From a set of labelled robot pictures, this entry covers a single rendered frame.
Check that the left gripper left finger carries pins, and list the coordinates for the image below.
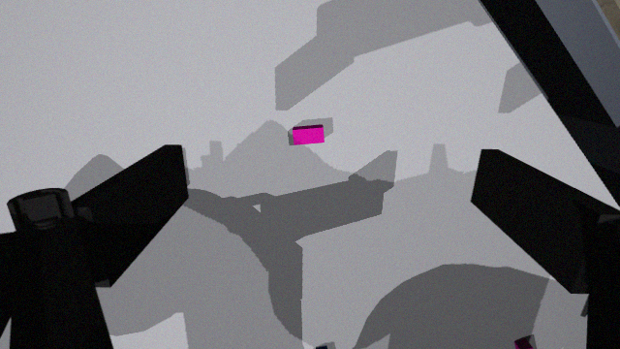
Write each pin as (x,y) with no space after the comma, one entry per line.
(61,250)

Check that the magenta block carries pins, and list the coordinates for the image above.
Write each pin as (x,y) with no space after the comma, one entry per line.
(308,134)
(522,344)

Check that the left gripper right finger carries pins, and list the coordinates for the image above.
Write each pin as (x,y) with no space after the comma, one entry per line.
(570,234)

